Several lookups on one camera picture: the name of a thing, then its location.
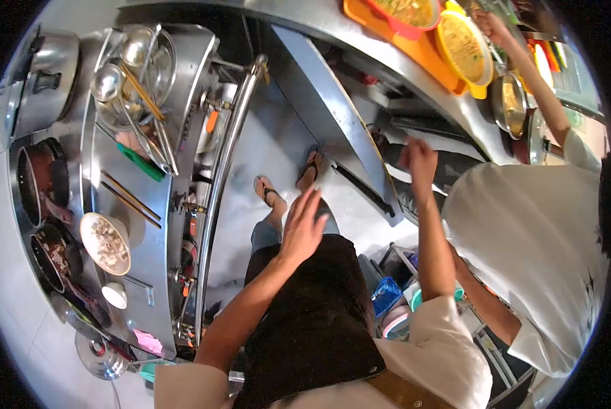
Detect person's right hand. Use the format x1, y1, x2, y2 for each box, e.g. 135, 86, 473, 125
399, 136, 439, 200

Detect person's left hand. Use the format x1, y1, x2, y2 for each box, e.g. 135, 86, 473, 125
279, 186, 331, 267

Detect person's right fingers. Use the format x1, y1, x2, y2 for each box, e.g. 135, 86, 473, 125
399, 136, 422, 170

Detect person's left fingers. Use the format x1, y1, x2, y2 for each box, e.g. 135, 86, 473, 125
283, 186, 323, 230

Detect person's legs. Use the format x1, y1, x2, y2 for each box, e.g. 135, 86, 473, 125
250, 148, 340, 255

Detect steel shelf board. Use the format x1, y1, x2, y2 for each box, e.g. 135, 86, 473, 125
271, 24, 405, 228

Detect blue bag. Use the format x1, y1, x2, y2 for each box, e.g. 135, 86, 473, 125
371, 276, 405, 319

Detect orange tray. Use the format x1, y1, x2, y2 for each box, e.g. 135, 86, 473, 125
342, 0, 470, 97

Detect person's body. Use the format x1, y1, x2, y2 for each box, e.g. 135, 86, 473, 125
154, 234, 493, 409

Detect steel pot of food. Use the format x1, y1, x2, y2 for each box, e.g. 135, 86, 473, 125
490, 71, 529, 141

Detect yellow bowl of food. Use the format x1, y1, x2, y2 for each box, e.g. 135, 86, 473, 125
435, 9, 496, 100

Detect steel pot lid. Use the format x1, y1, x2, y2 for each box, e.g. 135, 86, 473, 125
527, 107, 565, 166

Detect red bowl of food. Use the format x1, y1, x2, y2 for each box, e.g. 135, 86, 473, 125
366, 0, 442, 41

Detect steel counter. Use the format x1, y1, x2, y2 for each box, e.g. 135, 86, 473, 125
119, 0, 518, 165

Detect stainless steel cooker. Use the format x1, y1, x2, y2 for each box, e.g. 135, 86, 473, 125
8, 22, 270, 361

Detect dark wooden chopstick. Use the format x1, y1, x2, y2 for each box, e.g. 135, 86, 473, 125
99, 180, 162, 230
101, 170, 162, 222

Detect steel basin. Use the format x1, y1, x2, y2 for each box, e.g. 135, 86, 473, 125
93, 25, 178, 134

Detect wooden chopsticks in basin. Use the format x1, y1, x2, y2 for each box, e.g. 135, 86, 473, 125
119, 63, 166, 122

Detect white bowl of chopped food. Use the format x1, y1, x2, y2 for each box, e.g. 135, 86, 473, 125
79, 212, 132, 277

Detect pink cloth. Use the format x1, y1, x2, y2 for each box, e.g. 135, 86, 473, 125
133, 328, 163, 355

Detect small white cup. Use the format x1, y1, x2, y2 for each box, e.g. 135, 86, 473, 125
101, 282, 129, 310

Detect steel ladle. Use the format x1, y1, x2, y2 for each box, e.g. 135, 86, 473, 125
89, 63, 179, 176

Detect steel lid with knob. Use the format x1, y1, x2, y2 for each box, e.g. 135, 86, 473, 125
75, 330, 130, 381

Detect black frying pan with food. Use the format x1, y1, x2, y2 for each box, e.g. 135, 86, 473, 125
29, 222, 113, 329

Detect steel pot with lid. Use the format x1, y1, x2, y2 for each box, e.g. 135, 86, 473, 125
11, 28, 81, 140

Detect steel rail pipe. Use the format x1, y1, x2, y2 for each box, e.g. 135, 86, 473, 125
194, 54, 269, 349

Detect green handled tool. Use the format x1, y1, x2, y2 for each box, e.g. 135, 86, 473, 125
115, 142, 166, 183

